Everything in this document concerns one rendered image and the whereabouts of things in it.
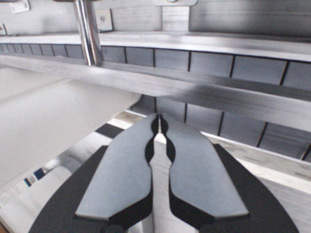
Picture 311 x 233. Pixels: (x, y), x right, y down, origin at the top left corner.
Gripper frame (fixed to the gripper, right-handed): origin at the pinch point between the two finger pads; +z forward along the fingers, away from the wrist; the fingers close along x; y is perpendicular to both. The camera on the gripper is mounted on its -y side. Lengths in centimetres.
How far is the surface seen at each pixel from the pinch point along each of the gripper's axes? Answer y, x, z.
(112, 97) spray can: -0.1, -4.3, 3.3
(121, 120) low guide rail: 3.7, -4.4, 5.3
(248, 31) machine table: -5.3, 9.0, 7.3
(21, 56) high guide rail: -3.9, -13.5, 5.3
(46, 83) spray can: 0.4, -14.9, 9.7
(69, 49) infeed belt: -3.1, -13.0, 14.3
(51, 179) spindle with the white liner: 24.3, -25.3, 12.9
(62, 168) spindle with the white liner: 24.3, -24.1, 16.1
